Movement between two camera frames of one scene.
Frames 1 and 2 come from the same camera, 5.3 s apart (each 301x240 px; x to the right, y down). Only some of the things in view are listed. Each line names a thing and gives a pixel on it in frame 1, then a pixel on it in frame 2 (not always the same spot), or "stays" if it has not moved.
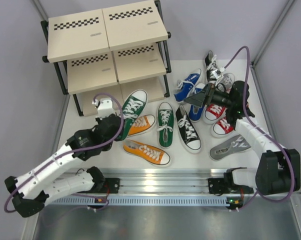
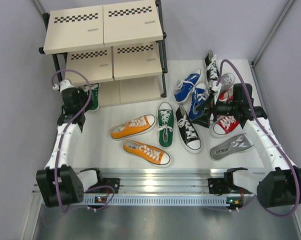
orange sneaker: [142, 123] stays
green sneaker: [165, 124] stays
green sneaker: [133, 106] → [95, 92]
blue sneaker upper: [185, 87] stays
